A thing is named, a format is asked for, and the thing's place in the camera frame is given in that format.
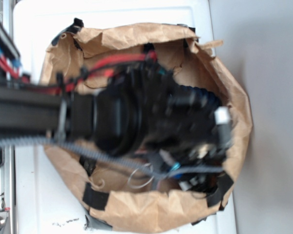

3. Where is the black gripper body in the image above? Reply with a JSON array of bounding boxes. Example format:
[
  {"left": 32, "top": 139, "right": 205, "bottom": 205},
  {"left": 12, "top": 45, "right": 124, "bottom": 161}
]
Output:
[{"left": 137, "top": 68, "right": 231, "bottom": 193}]

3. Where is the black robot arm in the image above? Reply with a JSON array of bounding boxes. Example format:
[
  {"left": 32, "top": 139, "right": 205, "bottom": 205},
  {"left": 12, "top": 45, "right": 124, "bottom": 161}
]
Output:
[{"left": 0, "top": 61, "right": 231, "bottom": 193}]

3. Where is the brown paper bag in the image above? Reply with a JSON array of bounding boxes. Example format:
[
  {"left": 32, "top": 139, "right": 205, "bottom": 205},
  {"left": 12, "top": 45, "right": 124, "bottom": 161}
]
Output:
[{"left": 40, "top": 19, "right": 252, "bottom": 234}]

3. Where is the white plastic bin lid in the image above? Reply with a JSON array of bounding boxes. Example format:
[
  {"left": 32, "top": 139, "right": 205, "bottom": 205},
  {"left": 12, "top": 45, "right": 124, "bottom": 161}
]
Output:
[{"left": 12, "top": 0, "right": 237, "bottom": 234}]

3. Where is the dark blue rope toy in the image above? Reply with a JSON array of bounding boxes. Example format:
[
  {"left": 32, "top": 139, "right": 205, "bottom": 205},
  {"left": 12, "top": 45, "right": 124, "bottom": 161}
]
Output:
[{"left": 180, "top": 85, "right": 222, "bottom": 108}]

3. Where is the red cable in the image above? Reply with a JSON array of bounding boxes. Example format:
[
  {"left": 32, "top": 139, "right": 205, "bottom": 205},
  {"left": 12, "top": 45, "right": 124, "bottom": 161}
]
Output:
[{"left": 46, "top": 52, "right": 159, "bottom": 95}]

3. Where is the aluminium frame rail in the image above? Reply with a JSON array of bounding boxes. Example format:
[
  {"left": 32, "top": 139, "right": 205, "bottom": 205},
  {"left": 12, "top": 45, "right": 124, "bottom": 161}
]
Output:
[{"left": 0, "top": 0, "right": 18, "bottom": 234}]

